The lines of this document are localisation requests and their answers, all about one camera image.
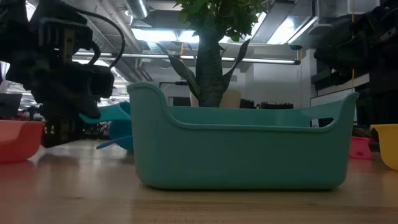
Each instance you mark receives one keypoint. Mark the snake plant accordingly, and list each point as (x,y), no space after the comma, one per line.
(208,77)

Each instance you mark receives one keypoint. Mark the dark monitor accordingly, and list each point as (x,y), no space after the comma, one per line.
(9,105)

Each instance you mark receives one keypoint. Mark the white cabinet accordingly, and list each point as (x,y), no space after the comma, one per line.
(329,98)

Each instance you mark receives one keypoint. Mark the yellow measuring cup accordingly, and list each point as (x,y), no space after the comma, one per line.
(387,146)

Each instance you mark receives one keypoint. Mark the pinkish red measuring cup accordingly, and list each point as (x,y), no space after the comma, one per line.
(360,148)

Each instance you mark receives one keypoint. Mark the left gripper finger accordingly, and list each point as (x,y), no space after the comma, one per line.
(62,130)
(91,110)

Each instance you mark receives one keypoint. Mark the teal plastic basket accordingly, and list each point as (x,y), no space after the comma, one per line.
(242,155)

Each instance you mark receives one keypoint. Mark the leafy green potted plant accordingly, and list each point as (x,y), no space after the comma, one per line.
(224,15)

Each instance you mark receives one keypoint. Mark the orange measuring cup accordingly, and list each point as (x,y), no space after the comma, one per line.
(18,140)

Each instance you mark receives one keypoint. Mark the black background device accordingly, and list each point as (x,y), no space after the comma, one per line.
(325,122)

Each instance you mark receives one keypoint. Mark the small blue measuring cup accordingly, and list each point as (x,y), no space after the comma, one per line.
(122,137)

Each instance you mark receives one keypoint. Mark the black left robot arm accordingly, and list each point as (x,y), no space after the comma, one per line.
(15,31)

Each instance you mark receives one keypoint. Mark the black equipment row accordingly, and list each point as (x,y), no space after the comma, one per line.
(273,105)

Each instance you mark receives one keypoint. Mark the long ceiling light tube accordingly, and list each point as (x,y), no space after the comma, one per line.
(264,61)

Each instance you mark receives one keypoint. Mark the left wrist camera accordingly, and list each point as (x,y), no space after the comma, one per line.
(102,82)

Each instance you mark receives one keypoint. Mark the silver ventilation duct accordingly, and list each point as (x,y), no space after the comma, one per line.
(138,7)

